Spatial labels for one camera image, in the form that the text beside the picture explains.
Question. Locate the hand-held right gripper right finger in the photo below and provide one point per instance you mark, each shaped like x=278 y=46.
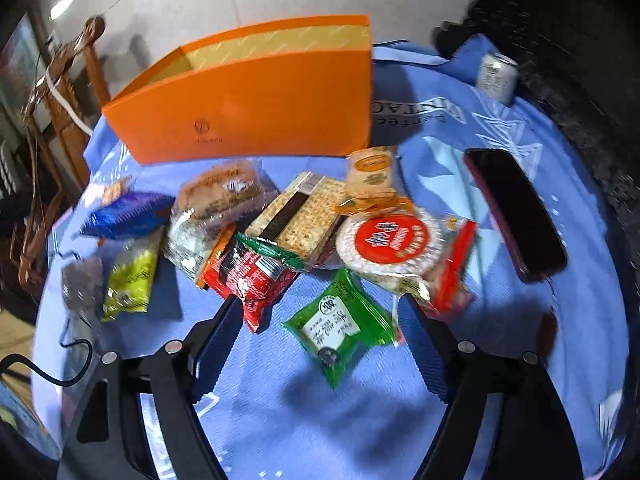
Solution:
x=425 y=350

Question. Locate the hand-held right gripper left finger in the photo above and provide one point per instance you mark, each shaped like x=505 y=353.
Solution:
x=215 y=355

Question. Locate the red snack packet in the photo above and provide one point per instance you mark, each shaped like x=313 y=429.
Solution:
x=245 y=275

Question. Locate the small green snack packet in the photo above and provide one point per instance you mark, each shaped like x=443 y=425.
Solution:
x=340 y=330

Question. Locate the green yellow snack packet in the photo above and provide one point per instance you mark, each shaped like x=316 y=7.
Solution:
x=132 y=280

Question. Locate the clear printed snack packet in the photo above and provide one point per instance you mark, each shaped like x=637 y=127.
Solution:
x=192 y=245

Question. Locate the clear bread packet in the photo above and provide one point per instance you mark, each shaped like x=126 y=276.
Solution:
x=225 y=190

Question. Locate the blue snack packet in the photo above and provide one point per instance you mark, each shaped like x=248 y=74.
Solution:
x=125 y=215

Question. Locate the sandwich cracker packet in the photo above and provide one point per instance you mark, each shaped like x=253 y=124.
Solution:
x=305 y=215

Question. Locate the orange biscuit packet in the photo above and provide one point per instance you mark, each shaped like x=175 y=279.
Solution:
x=372 y=172

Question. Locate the small clear biscuit packet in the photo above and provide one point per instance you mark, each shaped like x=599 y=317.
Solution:
x=116 y=191

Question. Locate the orange cardboard box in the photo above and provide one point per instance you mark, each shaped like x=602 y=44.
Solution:
x=250 y=110

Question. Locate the blue printed tablecloth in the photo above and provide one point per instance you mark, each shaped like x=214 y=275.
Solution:
x=350 y=435

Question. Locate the plain brown wooden chair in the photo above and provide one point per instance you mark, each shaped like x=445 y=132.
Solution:
x=35 y=210

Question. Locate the silver drink can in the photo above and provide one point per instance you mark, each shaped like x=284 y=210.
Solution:
x=496 y=80

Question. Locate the carved brown wooden chair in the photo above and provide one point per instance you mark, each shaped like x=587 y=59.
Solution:
x=92 y=60

